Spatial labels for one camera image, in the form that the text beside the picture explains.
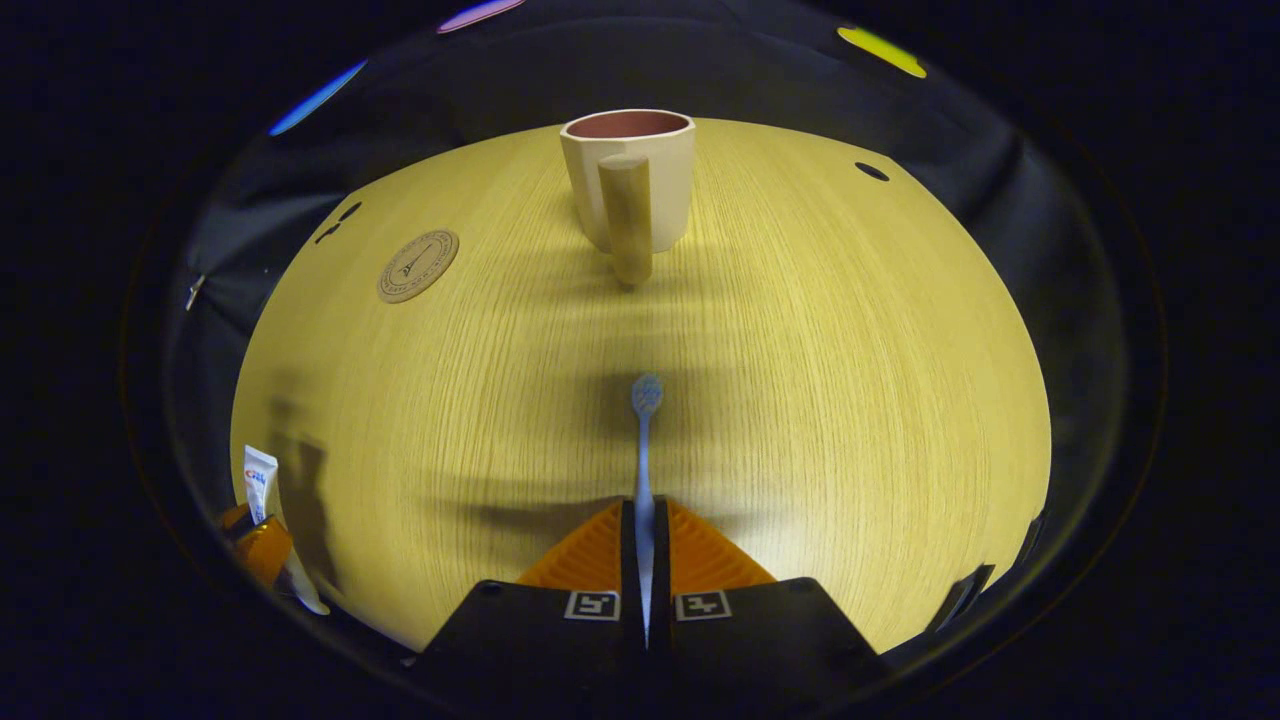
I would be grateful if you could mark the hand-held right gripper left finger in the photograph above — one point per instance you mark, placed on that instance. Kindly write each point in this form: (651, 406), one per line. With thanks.
(630, 560)

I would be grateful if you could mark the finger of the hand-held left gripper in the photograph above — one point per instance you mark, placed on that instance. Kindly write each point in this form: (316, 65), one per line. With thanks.
(265, 550)
(235, 518)

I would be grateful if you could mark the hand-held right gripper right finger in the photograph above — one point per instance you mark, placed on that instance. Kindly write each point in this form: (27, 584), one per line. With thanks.
(660, 560)

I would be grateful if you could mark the white toothpaste tube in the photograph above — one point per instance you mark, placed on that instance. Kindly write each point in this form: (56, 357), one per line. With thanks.
(260, 480)

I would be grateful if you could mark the light blue toothbrush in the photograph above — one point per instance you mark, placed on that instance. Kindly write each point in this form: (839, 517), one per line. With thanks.
(643, 450)

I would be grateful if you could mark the round brown coaster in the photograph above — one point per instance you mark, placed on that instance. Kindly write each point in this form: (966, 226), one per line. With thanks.
(418, 266)

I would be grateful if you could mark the beige cup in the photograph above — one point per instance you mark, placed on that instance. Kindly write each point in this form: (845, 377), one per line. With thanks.
(660, 180)

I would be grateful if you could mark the wooden desktop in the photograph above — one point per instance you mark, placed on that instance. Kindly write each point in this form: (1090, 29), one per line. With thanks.
(850, 400)

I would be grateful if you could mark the silver cloth clip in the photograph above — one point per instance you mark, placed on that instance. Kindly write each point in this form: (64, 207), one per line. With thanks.
(195, 291)

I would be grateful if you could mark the black backdrop cloth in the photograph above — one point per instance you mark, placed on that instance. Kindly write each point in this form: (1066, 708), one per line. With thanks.
(480, 90)

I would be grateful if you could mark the dark metal bracket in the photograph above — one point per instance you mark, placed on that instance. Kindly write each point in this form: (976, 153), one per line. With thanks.
(960, 598)

